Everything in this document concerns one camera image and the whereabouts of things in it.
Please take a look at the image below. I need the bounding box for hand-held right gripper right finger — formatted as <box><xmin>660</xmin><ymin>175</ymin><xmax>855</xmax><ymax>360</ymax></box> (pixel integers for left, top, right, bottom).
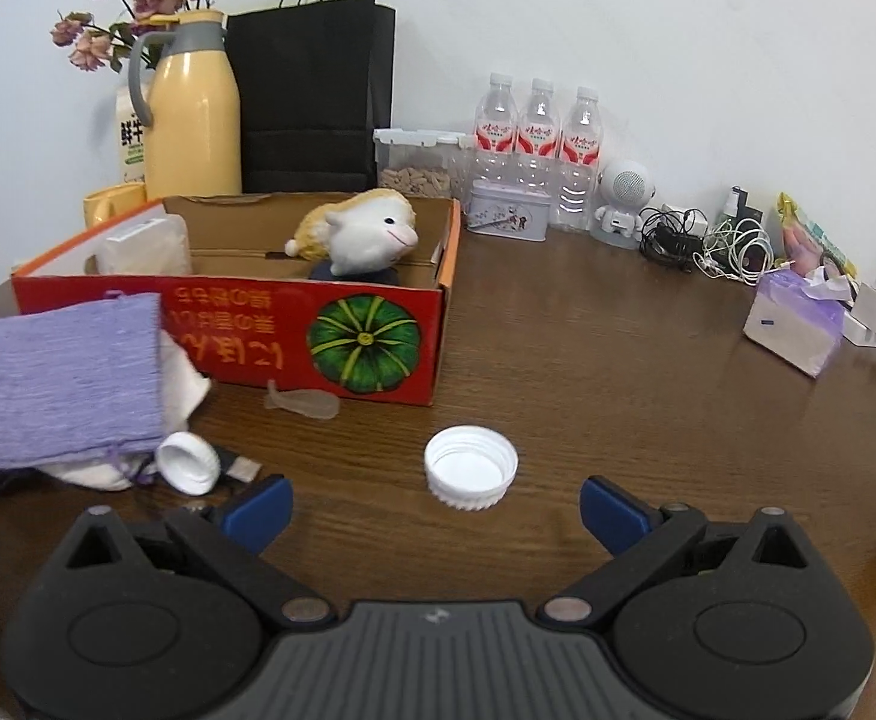
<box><xmin>537</xmin><ymin>476</ymin><xmax>821</xmax><ymax>631</ymax></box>

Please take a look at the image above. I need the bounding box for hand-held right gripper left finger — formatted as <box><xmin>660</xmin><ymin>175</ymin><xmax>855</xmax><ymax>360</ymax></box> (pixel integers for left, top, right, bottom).
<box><xmin>52</xmin><ymin>474</ymin><xmax>338</xmax><ymax>632</ymax></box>

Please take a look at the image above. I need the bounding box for small white cap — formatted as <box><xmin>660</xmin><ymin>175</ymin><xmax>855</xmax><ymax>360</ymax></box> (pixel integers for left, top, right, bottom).
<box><xmin>155</xmin><ymin>431</ymin><xmax>221</xmax><ymax>496</ymax></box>

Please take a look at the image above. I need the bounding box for large white bottle cap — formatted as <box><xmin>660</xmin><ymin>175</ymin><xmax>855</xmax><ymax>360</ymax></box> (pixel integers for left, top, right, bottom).
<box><xmin>424</xmin><ymin>426</ymin><xmax>520</xmax><ymax>512</ymax></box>

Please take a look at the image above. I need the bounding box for red cardboard box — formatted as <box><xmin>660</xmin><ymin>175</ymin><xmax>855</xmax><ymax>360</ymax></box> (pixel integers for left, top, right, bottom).
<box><xmin>12</xmin><ymin>193</ymin><xmax>461</xmax><ymax>407</ymax></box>

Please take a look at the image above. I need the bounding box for purple woven pouch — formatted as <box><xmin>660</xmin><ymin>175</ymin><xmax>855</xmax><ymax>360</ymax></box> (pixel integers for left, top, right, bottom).
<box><xmin>0</xmin><ymin>291</ymin><xmax>165</xmax><ymax>470</ymax></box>

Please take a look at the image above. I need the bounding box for navy zip pouch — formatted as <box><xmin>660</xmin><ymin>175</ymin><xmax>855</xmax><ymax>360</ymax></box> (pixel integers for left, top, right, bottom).
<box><xmin>309</xmin><ymin>262</ymin><xmax>401</xmax><ymax>287</ymax></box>

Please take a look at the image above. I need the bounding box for clear plastic box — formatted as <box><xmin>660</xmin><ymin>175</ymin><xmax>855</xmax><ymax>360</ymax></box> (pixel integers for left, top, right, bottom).
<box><xmin>95</xmin><ymin>214</ymin><xmax>193</xmax><ymax>276</ymax></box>

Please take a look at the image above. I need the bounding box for white and tan plush sheep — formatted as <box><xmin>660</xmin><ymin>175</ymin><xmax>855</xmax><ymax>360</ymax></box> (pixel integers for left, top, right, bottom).
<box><xmin>286</xmin><ymin>189</ymin><xmax>419</xmax><ymax>276</ymax></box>

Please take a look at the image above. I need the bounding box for translucent silicone piece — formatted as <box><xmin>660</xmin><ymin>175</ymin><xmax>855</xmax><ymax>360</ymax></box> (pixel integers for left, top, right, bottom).
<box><xmin>264</xmin><ymin>380</ymin><xmax>341</xmax><ymax>421</ymax></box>

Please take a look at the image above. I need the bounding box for purple tissue pack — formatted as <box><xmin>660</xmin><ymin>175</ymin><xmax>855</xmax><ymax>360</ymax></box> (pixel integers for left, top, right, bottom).
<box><xmin>743</xmin><ymin>270</ymin><xmax>855</xmax><ymax>378</ymax></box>

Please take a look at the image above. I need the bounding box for lavender tin box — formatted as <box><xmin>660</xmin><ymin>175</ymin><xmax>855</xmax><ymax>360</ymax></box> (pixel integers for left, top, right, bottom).
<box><xmin>468</xmin><ymin>180</ymin><xmax>551</xmax><ymax>243</ymax></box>

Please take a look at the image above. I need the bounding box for white robot speaker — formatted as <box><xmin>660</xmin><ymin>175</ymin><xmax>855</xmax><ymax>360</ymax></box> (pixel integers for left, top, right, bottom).
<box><xmin>592</xmin><ymin>159</ymin><xmax>660</xmax><ymax>250</ymax></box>

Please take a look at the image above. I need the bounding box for yellow mug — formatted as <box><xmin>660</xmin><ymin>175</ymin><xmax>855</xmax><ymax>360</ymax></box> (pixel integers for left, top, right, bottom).
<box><xmin>82</xmin><ymin>184</ymin><xmax>148</xmax><ymax>228</ymax></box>

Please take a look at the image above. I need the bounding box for colourful snack packet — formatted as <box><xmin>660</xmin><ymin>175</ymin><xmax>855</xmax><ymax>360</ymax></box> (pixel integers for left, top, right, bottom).
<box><xmin>775</xmin><ymin>193</ymin><xmax>859</xmax><ymax>278</ymax></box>

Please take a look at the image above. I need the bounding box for clear water bottle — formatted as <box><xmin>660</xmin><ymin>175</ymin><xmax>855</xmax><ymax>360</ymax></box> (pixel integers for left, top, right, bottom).
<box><xmin>517</xmin><ymin>79</ymin><xmax>561</xmax><ymax>226</ymax></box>
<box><xmin>558</xmin><ymin>87</ymin><xmax>604</xmax><ymax>235</ymax></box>
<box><xmin>474</xmin><ymin>73</ymin><xmax>520</xmax><ymax>185</ymax></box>

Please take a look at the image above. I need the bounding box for clear food container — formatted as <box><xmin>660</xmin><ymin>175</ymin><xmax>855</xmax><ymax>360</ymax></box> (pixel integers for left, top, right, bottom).
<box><xmin>373</xmin><ymin>127</ymin><xmax>476</xmax><ymax>200</ymax></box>

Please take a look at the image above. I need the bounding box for yellow thermos jug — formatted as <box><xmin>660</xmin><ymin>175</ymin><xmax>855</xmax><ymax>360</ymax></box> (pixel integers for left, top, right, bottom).
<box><xmin>128</xmin><ymin>9</ymin><xmax>244</xmax><ymax>200</ymax></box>

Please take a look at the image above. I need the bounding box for white milk carton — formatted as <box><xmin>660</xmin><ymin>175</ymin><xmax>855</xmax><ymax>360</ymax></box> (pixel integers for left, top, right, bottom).
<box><xmin>112</xmin><ymin>82</ymin><xmax>150</xmax><ymax>187</ymax></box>

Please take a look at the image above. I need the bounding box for black paper bag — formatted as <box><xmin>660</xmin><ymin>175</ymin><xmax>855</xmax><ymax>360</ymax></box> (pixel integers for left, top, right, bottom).
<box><xmin>224</xmin><ymin>0</ymin><xmax>396</xmax><ymax>196</ymax></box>

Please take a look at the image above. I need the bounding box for black cable tangle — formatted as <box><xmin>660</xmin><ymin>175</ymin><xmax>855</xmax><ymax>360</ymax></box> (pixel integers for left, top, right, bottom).
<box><xmin>639</xmin><ymin>204</ymin><xmax>709</xmax><ymax>271</ymax></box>

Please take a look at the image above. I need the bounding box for white cable tangle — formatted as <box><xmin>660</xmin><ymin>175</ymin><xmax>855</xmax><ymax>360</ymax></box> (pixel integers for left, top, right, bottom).
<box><xmin>693</xmin><ymin>223</ymin><xmax>776</xmax><ymax>286</ymax></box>

